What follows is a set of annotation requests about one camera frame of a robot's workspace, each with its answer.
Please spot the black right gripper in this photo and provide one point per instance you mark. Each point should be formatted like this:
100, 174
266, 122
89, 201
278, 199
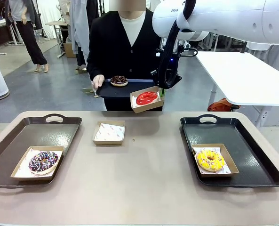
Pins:
173, 78

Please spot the kraft paper box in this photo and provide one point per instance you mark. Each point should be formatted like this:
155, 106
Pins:
214, 175
108, 142
31, 179
148, 107

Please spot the red glazed donut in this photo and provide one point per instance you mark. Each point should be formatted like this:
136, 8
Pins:
141, 100

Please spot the chocolate sprinkled donut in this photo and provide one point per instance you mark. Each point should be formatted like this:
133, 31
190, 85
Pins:
119, 80

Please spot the dark carrying tray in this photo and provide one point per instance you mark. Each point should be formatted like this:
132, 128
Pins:
115, 91

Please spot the yellow sprinkled donut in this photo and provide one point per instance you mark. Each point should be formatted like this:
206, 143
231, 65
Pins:
209, 160

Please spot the purple sprinkled donut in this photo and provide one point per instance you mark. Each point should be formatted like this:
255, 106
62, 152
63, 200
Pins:
44, 162

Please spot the person's right forearm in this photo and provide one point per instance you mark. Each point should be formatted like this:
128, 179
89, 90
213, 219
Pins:
93, 68

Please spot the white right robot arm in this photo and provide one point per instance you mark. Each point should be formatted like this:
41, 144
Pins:
224, 18

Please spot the black serving tray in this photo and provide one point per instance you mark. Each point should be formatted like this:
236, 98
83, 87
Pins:
247, 146

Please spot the brown serving tray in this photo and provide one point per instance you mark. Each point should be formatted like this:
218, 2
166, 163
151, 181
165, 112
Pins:
47, 136

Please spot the person's right hand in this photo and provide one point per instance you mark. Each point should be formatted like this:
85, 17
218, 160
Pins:
98, 82

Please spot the orange bag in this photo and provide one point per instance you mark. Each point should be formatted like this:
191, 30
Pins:
220, 106

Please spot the person in black cardigan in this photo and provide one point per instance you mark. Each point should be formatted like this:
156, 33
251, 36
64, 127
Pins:
111, 47

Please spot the large white table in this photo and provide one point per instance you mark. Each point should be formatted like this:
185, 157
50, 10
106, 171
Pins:
242, 77

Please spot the cardboard box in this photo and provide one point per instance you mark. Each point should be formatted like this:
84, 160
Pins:
69, 50

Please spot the grey hanging garment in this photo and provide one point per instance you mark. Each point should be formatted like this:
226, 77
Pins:
79, 23

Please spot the wooden top table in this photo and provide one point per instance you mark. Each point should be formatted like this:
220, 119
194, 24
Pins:
57, 23

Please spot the mannequin in black trousers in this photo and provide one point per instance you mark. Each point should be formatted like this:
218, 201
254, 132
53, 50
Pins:
28, 35

